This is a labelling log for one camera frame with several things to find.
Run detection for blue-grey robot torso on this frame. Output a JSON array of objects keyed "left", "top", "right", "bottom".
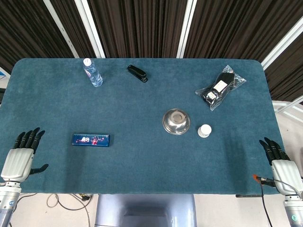
[{"left": 94, "top": 193, "right": 197, "bottom": 227}]

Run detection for black cable with orange plug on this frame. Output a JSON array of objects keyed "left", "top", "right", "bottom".
[{"left": 253, "top": 174, "right": 277, "bottom": 227}]

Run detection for dark brown curtain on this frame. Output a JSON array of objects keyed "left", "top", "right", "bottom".
[{"left": 0, "top": 0, "right": 303, "bottom": 102}]

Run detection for white narrow pillar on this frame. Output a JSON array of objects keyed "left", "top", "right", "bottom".
[{"left": 44, "top": 0, "right": 80, "bottom": 59}]

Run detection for white wide pillar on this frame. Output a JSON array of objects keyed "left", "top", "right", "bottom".
[{"left": 74, "top": 0, "right": 106, "bottom": 59}]

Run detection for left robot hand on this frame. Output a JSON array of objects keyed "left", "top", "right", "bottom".
[{"left": 0, "top": 127, "right": 49, "bottom": 183}]

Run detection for teal table cloth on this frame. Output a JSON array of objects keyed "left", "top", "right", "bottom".
[{"left": 0, "top": 58, "right": 286, "bottom": 195}]

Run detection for clear plastic water bottle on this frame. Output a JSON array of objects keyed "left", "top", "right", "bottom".
[{"left": 82, "top": 58, "right": 104, "bottom": 87}]

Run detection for grey floor cable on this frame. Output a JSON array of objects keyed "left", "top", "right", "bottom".
[{"left": 46, "top": 193, "right": 93, "bottom": 227}]

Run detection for plastic bag of black socks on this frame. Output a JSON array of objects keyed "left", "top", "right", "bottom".
[{"left": 195, "top": 65, "right": 247, "bottom": 112}]

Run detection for white metal frame rails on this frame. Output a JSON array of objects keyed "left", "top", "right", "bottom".
[{"left": 272, "top": 100, "right": 303, "bottom": 119}]

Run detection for white slanted frame beam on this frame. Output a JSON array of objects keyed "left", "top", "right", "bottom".
[{"left": 260, "top": 16, "right": 303, "bottom": 70}]

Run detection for white and blue board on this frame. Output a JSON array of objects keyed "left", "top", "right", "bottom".
[{"left": 0, "top": 67, "right": 11, "bottom": 82}]

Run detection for white pillar with grey edge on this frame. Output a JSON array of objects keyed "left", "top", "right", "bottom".
[{"left": 176, "top": 0, "right": 197, "bottom": 59}]

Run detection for black stapler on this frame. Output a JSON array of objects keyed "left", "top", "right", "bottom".
[{"left": 127, "top": 64, "right": 149, "bottom": 83}]

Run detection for upturned stainless steel bowl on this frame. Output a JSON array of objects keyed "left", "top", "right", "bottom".
[{"left": 162, "top": 108, "right": 191, "bottom": 136}]

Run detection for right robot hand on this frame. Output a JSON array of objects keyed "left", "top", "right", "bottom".
[{"left": 259, "top": 137, "right": 303, "bottom": 197}]

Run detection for small white jar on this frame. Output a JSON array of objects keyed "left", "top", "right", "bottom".
[{"left": 197, "top": 124, "right": 212, "bottom": 139}]

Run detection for blue glasses case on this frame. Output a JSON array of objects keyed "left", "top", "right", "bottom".
[{"left": 71, "top": 133, "right": 111, "bottom": 148}]

